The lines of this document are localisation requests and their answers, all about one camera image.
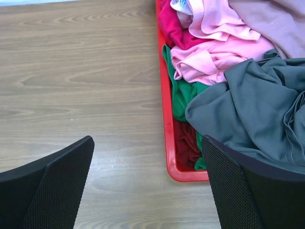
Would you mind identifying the grey t-shirt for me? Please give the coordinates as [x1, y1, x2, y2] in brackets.
[185, 50, 305, 174]

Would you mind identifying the dusty pink graphic t-shirt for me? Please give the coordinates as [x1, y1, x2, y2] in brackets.
[229, 0, 305, 58]

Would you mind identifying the magenta t-shirt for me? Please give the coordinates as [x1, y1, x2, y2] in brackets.
[158, 0, 211, 50]

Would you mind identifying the white printed t-shirt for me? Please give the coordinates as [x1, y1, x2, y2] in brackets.
[170, 0, 193, 15]

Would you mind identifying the red plastic bin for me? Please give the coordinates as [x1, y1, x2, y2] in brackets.
[155, 0, 210, 182]

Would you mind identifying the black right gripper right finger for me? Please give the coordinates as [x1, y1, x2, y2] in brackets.
[202, 135, 305, 229]

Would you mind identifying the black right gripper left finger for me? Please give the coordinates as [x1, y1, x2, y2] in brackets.
[0, 136, 94, 229]

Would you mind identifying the green t-shirt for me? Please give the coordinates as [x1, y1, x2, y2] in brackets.
[162, 45, 209, 171]

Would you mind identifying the light pink t-shirt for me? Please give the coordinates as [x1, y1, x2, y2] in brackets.
[171, 0, 274, 85]

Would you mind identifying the dark red t-shirt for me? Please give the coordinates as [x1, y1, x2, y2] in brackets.
[173, 119, 202, 170]

